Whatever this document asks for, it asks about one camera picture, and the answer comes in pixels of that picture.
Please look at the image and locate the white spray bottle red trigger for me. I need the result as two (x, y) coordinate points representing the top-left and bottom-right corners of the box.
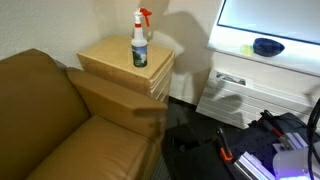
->
(131, 7), (152, 67)

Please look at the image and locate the dark blue bowl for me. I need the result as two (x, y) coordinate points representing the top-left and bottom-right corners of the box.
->
(253, 38), (285, 57)

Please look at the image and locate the yellow sponge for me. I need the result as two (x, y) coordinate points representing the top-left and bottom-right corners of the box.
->
(240, 45), (254, 55)

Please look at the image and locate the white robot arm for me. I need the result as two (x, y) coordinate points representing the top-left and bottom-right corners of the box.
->
(273, 147), (310, 180)

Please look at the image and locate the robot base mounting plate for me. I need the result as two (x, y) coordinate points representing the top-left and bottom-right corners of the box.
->
(233, 131), (311, 180)

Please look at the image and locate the orange handled clamp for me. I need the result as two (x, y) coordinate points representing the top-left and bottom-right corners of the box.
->
(217, 128), (233, 162)

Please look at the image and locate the tan leather armchair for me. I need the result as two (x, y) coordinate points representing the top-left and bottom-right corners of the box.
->
(0, 49), (167, 180)

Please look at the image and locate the white wall air conditioner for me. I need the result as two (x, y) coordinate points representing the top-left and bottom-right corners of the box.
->
(196, 69), (316, 129)

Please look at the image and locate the light wooden nightstand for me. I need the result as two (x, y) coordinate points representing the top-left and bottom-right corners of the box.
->
(77, 35), (175, 102)

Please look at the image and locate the red handled clamp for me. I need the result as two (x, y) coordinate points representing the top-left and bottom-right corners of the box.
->
(261, 110), (291, 150)

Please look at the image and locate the black cable bundle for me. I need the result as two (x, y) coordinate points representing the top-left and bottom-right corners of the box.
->
(305, 98), (320, 180)

